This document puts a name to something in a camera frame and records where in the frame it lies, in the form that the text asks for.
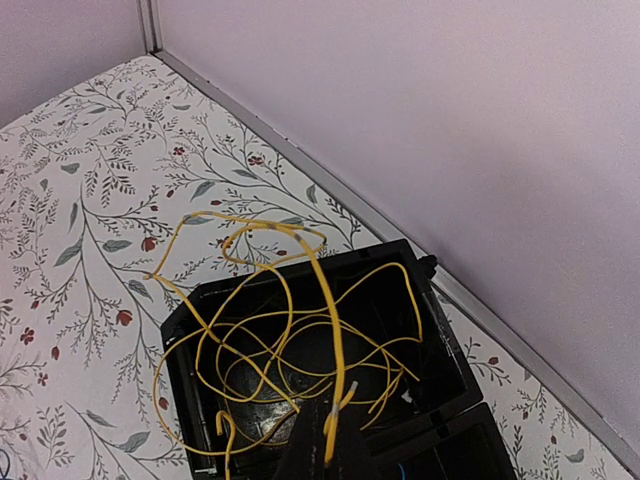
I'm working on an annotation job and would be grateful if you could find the left aluminium frame post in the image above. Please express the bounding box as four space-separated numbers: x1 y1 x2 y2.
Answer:
136 0 163 54

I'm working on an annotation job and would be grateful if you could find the black three-compartment bin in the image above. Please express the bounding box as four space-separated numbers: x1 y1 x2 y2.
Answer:
161 240 515 479

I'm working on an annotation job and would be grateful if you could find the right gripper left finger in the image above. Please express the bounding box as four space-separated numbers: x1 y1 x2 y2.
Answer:
272 400 330 480

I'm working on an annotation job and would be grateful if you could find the yellow cable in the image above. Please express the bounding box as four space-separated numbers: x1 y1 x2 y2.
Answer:
144 210 424 476
219 219 361 466

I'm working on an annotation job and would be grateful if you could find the floral tablecloth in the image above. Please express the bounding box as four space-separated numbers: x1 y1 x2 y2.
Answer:
1 56 629 479

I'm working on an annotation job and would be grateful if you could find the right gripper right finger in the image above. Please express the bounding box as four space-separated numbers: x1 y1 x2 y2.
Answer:
327 408 382 480

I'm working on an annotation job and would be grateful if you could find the back aluminium base rail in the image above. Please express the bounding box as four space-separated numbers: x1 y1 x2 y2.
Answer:
153 51 639 478

